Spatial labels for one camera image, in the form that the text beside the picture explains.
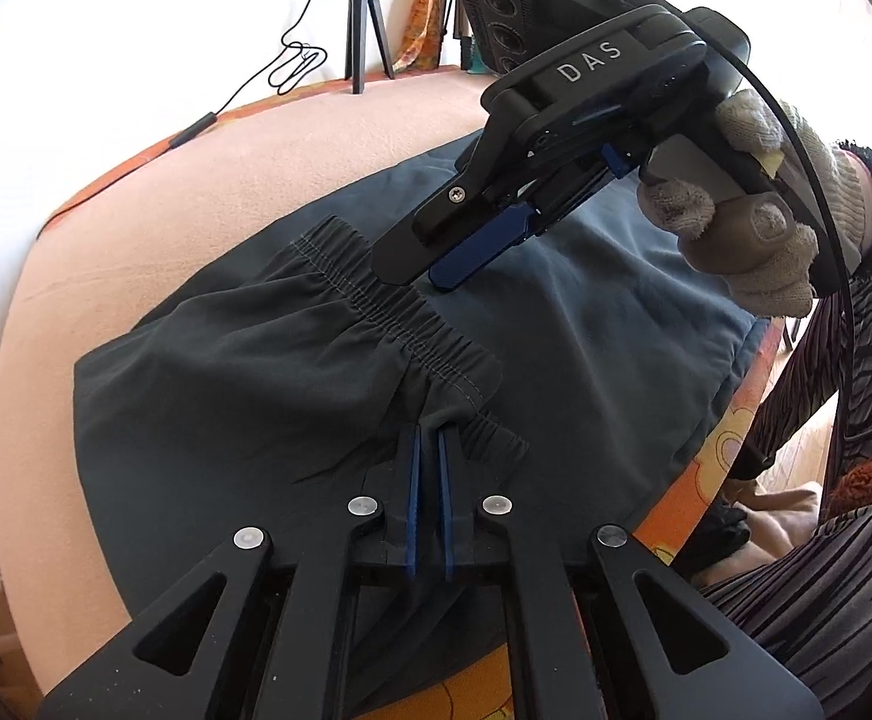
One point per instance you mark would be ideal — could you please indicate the person's right hand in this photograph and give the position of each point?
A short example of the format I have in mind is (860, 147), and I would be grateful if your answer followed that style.
(751, 240)

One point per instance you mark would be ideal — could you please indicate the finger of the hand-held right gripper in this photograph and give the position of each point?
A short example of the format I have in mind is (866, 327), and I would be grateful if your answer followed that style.
(421, 247)
(481, 247)

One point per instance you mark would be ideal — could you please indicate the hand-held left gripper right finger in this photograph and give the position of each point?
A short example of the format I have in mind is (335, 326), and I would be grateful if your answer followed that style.
(447, 495)

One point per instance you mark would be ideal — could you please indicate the table with orange floral cover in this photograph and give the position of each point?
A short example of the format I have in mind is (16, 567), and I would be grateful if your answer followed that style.
(181, 187)

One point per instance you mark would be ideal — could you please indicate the black tabletop tripod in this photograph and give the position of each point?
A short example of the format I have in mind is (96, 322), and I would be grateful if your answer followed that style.
(365, 15)

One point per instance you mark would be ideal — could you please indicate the orange patterned scarf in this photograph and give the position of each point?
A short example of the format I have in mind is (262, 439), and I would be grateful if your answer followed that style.
(421, 7)

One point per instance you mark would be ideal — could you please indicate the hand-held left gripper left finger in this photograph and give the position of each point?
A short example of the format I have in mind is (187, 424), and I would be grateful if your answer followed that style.
(412, 495)

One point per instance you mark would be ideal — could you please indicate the person's striped clothing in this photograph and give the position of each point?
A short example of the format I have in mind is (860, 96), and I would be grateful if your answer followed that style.
(818, 615)

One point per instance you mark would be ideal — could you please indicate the dark grey pants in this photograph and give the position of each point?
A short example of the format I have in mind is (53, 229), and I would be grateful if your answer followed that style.
(593, 315)

